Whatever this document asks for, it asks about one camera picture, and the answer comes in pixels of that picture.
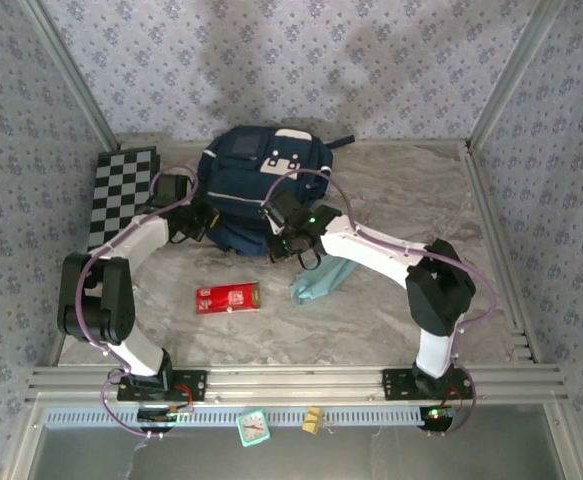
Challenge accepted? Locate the folding chessboard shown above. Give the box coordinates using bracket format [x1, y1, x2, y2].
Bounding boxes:
[87, 146, 162, 254]

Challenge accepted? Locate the navy blue backpack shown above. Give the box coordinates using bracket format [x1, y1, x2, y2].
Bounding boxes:
[196, 124, 356, 259]

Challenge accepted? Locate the light blue fabric pouch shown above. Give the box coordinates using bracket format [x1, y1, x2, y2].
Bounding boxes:
[289, 257, 358, 307]

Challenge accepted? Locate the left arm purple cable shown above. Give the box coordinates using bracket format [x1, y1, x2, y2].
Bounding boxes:
[78, 167, 201, 441]

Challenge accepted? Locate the grey slotted cable duct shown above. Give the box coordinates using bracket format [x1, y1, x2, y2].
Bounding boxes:
[45, 405, 427, 427]

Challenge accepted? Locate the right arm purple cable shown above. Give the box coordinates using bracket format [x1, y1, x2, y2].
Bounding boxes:
[265, 168, 500, 441]

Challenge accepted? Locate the mint green alarm clock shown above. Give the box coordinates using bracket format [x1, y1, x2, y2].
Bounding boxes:
[235, 408, 272, 449]

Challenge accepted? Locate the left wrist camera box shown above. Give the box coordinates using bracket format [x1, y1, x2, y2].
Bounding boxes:
[149, 172, 192, 209]

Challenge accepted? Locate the yellow plastic connector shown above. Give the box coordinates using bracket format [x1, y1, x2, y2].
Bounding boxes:
[301, 406, 326, 434]

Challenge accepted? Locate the small circuit board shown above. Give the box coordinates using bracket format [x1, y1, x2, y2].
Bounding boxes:
[419, 405, 458, 431]
[137, 407, 195, 432]

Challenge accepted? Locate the aluminium front rail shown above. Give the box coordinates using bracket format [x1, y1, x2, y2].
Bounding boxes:
[25, 364, 570, 404]

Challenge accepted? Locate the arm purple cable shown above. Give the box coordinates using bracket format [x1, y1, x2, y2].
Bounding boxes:
[265, 168, 500, 441]
[78, 167, 201, 441]

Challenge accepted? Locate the red rectangular box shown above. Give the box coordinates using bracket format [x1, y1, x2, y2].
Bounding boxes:
[195, 282, 262, 315]

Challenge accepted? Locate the aluminium frame post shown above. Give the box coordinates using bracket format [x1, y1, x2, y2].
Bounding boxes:
[464, 0, 568, 151]
[19, 0, 122, 151]

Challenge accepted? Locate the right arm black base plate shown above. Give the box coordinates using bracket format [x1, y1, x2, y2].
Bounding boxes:
[381, 368, 474, 402]

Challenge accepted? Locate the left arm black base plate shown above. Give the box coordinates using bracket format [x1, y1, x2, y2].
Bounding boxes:
[116, 368, 208, 403]

